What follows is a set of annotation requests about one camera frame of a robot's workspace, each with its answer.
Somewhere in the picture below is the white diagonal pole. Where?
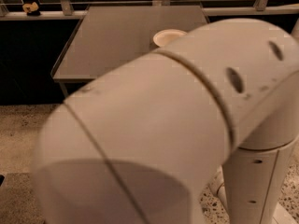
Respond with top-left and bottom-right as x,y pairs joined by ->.
292,19 -> 299,43

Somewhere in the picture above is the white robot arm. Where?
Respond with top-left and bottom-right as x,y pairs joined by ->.
32,19 -> 299,224

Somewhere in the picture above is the grey drawer cabinet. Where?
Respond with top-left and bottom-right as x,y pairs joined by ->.
51,6 -> 207,93

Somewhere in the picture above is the white paper bowl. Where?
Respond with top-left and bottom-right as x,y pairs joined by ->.
153,29 -> 186,47

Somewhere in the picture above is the small yellow black object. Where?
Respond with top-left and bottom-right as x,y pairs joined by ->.
22,2 -> 40,16

